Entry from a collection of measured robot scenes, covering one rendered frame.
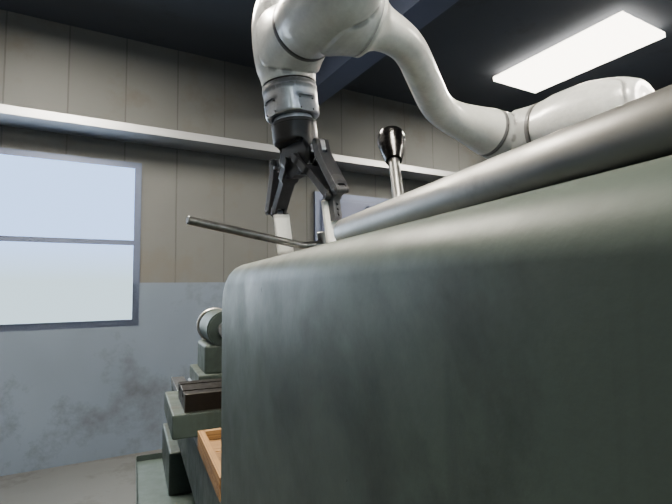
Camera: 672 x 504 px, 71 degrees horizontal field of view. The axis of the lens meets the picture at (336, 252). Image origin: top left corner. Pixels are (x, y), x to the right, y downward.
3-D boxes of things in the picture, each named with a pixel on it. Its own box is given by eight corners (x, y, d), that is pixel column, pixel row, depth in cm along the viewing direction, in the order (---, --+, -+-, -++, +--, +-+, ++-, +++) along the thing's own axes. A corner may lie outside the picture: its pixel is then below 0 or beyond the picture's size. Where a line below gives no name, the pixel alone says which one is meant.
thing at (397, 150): (415, 165, 51) (414, 122, 51) (389, 162, 50) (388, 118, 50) (396, 173, 54) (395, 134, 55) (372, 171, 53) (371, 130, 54)
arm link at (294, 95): (281, 71, 71) (285, 110, 71) (327, 81, 77) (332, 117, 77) (251, 93, 78) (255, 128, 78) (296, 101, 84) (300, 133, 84)
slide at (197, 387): (343, 395, 132) (343, 379, 133) (184, 413, 115) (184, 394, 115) (320, 383, 149) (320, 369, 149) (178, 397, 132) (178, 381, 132)
